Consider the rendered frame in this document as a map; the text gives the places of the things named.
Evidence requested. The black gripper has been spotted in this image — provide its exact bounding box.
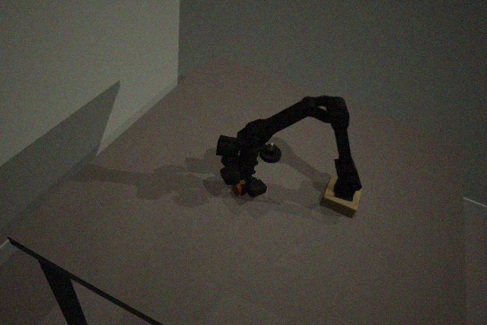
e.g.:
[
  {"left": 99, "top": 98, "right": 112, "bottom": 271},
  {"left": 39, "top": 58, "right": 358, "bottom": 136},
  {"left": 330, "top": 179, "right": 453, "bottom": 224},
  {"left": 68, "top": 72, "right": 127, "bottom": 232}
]
[{"left": 221, "top": 155, "right": 267, "bottom": 198}]

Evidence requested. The orange cylinder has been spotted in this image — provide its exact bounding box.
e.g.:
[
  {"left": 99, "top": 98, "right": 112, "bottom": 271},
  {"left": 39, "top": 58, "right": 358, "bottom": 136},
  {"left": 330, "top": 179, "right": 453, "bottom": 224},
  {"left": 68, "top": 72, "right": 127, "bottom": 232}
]
[{"left": 232, "top": 181, "right": 246, "bottom": 196}]

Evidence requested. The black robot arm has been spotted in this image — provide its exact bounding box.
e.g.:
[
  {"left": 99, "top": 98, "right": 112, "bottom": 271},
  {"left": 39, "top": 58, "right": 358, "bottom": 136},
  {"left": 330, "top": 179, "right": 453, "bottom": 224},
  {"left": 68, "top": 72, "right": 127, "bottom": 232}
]
[{"left": 216, "top": 95, "right": 362, "bottom": 201}]

